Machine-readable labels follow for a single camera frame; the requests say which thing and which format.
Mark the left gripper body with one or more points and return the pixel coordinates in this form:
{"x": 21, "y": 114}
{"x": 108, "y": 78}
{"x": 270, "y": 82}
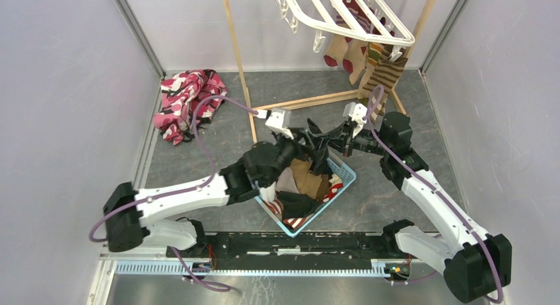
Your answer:
{"x": 288, "y": 149}

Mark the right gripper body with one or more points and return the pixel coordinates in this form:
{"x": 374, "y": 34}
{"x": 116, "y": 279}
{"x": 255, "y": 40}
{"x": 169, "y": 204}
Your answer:
{"x": 364, "y": 140}

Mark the black sock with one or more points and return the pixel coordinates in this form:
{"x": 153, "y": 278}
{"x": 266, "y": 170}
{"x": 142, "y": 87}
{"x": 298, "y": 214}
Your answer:
{"x": 321, "y": 141}
{"x": 296, "y": 205}

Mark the brown striped sock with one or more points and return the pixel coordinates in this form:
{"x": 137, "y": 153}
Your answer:
{"x": 387, "y": 74}

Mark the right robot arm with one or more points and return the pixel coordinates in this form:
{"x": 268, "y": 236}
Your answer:
{"x": 474, "y": 263}

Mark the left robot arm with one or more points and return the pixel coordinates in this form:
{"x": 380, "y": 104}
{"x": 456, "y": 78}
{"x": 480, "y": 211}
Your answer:
{"x": 135, "y": 217}

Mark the wooden hanger stand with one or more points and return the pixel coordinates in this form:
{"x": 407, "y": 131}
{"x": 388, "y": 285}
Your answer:
{"x": 316, "y": 100}

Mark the beige pink sock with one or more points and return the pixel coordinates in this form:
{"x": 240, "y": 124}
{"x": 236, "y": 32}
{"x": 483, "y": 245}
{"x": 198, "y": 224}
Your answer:
{"x": 286, "y": 182}

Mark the light blue laundry basket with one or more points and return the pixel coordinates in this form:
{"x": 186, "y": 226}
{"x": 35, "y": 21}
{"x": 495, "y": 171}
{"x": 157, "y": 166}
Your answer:
{"x": 335, "y": 166}

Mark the tan ribbed sock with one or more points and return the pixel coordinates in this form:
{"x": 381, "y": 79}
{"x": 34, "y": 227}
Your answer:
{"x": 314, "y": 186}

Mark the red santa sock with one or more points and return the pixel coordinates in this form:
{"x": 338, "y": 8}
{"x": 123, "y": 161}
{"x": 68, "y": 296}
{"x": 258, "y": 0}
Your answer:
{"x": 335, "y": 185}

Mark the pink camouflage cloth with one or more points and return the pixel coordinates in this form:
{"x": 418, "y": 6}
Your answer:
{"x": 180, "y": 96}

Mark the red purple striped sock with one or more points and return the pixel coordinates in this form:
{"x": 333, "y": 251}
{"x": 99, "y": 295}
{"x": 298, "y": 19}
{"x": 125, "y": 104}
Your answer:
{"x": 357, "y": 13}

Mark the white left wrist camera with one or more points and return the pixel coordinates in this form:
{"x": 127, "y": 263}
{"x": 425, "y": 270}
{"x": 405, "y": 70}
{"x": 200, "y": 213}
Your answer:
{"x": 277, "y": 120}

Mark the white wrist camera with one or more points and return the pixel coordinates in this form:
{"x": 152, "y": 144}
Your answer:
{"x": 277, "y": 120}
{"x": 356, "y": 112}

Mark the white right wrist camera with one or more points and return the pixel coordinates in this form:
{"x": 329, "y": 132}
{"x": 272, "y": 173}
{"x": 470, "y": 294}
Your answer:
{"x": 356, "y": 112}

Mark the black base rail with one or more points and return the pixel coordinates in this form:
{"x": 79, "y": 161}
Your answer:
{"x": 275, "y": 251}

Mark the light blue cable tray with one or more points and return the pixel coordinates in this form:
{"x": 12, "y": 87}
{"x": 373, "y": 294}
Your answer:
{"x": 201, "y": 269}

